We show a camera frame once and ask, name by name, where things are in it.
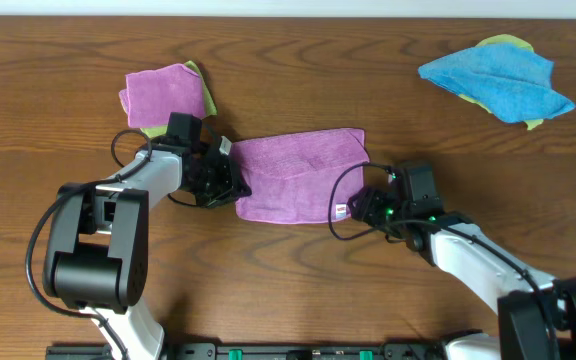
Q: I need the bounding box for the blue microfiber cloth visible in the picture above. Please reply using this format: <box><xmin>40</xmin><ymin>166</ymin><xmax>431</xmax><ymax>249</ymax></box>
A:
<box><xmin>418</xmin><ymin>43</ymin><xmax>575</xmax><ymax>123</ymax></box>

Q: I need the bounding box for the crumpled green cloth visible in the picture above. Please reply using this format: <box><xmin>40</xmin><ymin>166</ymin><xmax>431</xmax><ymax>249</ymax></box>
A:
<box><xmin>458</xmin><ymin>34</ymin><xmax>544</xmax><ymax>131</ymax></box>

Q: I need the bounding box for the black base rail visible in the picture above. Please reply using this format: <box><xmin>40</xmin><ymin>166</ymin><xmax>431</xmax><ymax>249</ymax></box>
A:
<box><xmin>44</xmin><ymin>341</ymin><xmax>448</xmax><ymax>360</ymax></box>

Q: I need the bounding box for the folded green cloth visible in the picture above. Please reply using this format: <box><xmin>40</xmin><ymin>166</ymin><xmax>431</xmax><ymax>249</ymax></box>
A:
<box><xmin>141</xmin><ymin>61</ymin><xmax>217</xmax><ymax>138</ymax></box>

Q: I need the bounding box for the camera cable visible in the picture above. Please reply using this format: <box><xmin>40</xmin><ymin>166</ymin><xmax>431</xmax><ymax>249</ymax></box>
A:
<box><xmin>327</xmin><ymin>161</ymin><xmax>564</xmax><ymax>360</ymax></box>
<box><xmin>24</xmin><ymin>128</ymin><xmax>219</xmax><ymax>360</ymax></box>

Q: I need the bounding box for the right camera cable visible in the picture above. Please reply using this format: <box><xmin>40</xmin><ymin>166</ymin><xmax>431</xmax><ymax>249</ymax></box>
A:
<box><xmin>327</xmin><ymin>161</ymin><xmax>564</xmax><ymax>360</ymax></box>

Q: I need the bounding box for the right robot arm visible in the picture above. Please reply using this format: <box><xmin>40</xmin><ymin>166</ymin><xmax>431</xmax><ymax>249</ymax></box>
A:
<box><xmin>349</xmin><ymin>188</ymin><xmax>576</xmax><ymax>359</ymax></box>

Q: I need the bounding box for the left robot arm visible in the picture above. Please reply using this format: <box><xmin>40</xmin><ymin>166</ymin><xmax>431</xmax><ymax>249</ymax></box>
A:
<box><xmin>33</xmin><ymin>136</ymin><xmax>250</xmax><ymax>359</ymax></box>

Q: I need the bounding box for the left camera cable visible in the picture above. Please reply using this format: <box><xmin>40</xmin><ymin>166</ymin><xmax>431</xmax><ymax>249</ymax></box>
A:
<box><xmin>24</xmin><ymin>128</ymin><xmax>219</xmax><ymax>360</ymax></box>

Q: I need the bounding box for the purple microfiber cloth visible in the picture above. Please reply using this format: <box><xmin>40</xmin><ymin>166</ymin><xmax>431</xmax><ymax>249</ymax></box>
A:
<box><xmin>231</xmin><ymin>128</ymin><xmax>369</xmax><ymax>225</ymax></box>

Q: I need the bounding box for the folded purple cloth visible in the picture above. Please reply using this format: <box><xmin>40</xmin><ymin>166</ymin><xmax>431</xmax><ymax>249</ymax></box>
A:
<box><xmin>119</xmin><ymin>63</ymin><xmax>207</xmax><ymax>128</ymax></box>

